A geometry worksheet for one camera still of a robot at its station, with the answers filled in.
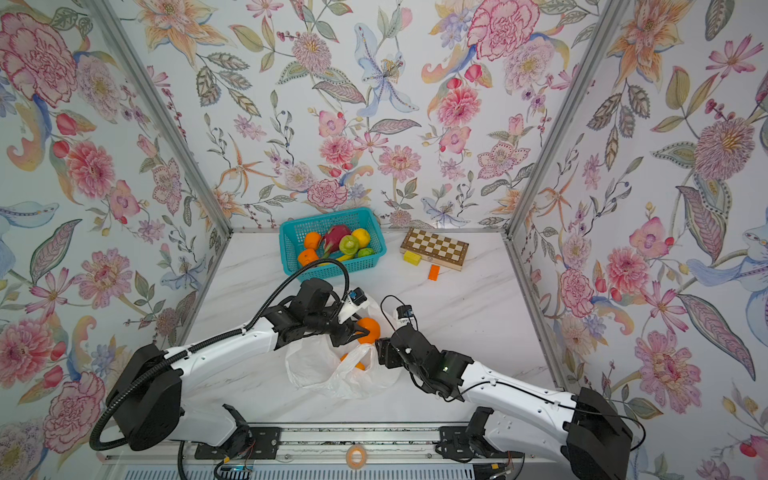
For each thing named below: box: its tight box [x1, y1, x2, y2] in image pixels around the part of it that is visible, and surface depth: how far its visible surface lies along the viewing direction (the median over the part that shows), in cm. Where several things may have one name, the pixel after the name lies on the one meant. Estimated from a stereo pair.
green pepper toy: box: [339, 234, 360, 256], surface depth 109 cm
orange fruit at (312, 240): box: [304, 232, 323, 249], surface depth 113 cm
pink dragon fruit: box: [322, 225, 351, 259], surface depth 112 cm
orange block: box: [428, 264, 441, 281], surface depth 112 cm
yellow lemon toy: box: [351, 228, 371, 248], surface depth 115 cm
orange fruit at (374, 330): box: [358, 317, 381, 344], surface depth 81 cm
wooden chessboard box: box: [399, 227, 470, 271], surface depth 116 cm
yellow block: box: [403, 250, 422, 266], surface depth 113 cm
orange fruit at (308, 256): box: [298, 248, 320, 267], surface depth 109 cm
